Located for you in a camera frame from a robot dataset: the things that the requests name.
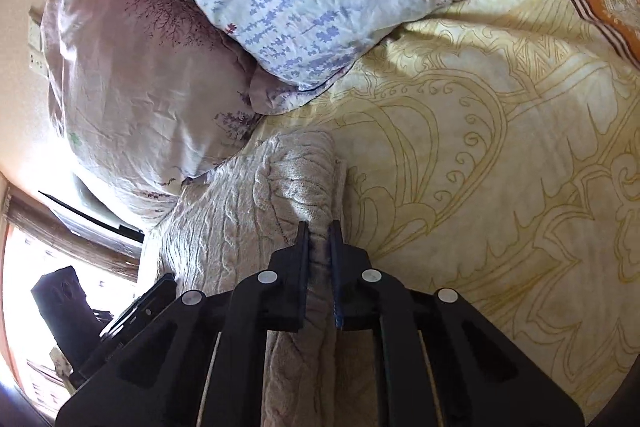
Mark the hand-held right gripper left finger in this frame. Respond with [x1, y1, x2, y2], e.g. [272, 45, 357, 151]
[55, 222, 311, 427]

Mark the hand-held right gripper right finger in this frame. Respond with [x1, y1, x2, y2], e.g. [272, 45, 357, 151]
[327, 219, 586, 427]

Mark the beige knit sweater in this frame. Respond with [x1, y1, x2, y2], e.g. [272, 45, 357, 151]
[137, 132, 382, 427]

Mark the dark bulky object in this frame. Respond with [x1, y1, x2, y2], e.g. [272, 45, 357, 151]
[30, 266, 103, 360]

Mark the pink floral pillow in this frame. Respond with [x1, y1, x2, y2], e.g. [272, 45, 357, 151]
[40, 0, 268, 224]

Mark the yellow patterned bedsheet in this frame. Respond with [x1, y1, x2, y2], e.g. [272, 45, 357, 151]
[240, 0, 640, 423]

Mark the beige wall socket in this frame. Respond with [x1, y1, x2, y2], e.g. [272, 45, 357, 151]
[27, 7, 49, 78]

